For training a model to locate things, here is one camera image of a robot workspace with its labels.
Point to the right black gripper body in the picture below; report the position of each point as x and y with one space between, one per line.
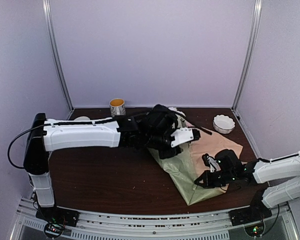
218 182

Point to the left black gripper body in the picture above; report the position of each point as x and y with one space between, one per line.
164 154

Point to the green and peach wrapping paper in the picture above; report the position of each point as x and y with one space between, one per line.
187 166

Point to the white rose stem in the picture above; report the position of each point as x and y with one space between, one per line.
181 122

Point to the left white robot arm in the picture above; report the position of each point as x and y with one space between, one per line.
155 128

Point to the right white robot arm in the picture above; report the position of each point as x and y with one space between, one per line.
225 168

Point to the white scalloped bowl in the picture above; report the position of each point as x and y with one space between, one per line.
223 124

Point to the patterned mug yellow inside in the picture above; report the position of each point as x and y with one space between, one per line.
117 107

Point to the small white round bowl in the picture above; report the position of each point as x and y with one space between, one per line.
82 118

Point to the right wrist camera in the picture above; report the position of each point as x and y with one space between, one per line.
210 162

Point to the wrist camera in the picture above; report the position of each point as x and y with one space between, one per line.
184 135
210 162

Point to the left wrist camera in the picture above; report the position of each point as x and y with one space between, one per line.
184 135

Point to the front aluminium rail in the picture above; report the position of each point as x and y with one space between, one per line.
215 225

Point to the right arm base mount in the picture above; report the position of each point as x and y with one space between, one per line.
252 219

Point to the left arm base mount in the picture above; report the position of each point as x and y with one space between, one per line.
57 219

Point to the right aluminium frame post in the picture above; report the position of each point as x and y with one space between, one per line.
253 35

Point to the aluminium frame post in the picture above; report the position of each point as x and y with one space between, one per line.
253 35
56 57

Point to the left aluminium frame post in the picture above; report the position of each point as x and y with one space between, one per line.
56 57

